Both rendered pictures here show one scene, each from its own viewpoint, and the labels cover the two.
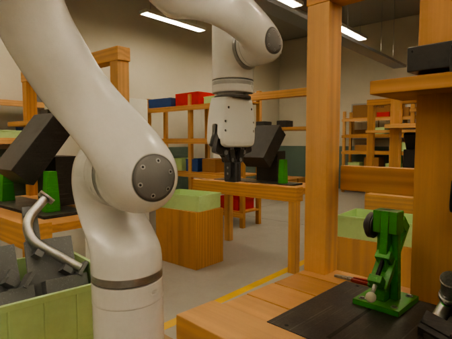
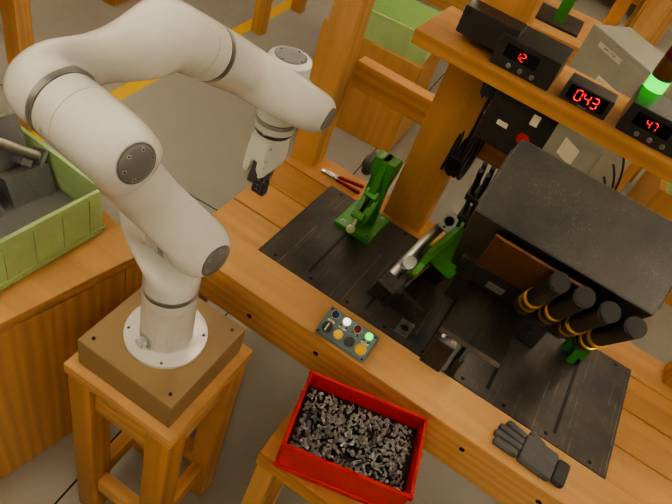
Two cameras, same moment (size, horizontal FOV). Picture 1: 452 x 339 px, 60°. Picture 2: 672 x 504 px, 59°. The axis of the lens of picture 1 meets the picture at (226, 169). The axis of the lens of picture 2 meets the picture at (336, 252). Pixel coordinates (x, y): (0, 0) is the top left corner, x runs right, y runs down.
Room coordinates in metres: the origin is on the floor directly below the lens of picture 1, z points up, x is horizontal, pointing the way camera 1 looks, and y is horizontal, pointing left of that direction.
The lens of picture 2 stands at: (-0.16, 0.28, 2.15)
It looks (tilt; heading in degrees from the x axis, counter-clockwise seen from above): 44 degrees down; 331
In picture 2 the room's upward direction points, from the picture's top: 22 degrees clockwise
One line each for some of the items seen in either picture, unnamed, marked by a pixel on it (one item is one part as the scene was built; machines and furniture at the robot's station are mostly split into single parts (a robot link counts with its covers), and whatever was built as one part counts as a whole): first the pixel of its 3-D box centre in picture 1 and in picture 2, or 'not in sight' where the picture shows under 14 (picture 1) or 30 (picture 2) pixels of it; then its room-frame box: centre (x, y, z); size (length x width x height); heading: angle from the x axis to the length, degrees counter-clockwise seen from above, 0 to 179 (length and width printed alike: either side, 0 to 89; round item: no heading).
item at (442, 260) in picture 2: not in sight; (456, 246); (0.75, -0.55, 1.17); 0.13 x 0.12 x 0.20; 45
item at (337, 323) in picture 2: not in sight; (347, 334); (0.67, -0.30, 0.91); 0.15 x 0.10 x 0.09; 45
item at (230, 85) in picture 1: (233, 89); (276, 121); (0.81, -0.02, 1.47); 0.09 x 0.08 x 0.03; 135
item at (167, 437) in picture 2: not in sight; (163, 360); (0.67, 0.17, 0.83); 0.32 x 0.32 x 0.04; 46
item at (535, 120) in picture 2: not in sight; (521, 120); (0.97, -0.71, 1.42); 0.17 x 0.12 x 0.15; 45
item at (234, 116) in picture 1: (232, 120); (269, 146); (0.81, -0.01, 1.41); 0.10 x 0.07 x 0.11; 135
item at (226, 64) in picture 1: (234, 48); (285, 87); (0.80, -0.02, 1.55); 0.09 x 0.08 x 0.13; 40
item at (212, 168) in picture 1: (197, 155); not in sight; (7.09, 0.52, 1.13); 2.48 x 0.54 x 2.27; 49
